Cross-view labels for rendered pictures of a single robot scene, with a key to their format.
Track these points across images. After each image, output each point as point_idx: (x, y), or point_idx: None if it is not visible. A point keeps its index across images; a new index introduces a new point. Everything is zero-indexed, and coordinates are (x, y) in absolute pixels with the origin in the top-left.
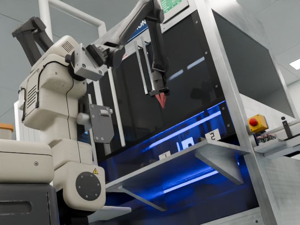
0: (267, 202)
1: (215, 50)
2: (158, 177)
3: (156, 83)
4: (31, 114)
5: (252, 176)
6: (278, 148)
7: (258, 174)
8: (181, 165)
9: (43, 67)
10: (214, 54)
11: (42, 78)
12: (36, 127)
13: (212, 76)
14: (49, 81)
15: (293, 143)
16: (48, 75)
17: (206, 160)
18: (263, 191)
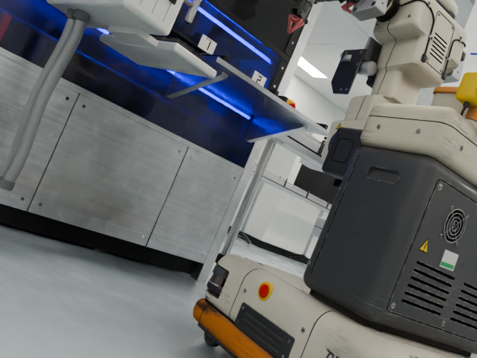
0: (250, 170)
1: (315, 13)
2: (236, 90)
3: (309, 7)
4: (433, 72)
5: (257, 142)
6: None
7: (261, 145)
8: (270, 109)
9: (461, 42)
10: (311, 15)
11: (455, 51)
12: (407, 69)
13: (297, 30)
14: (455, 64)
15: (278, 136)
16: (460, 60)
17: (294, 131)
18: (254, 160)
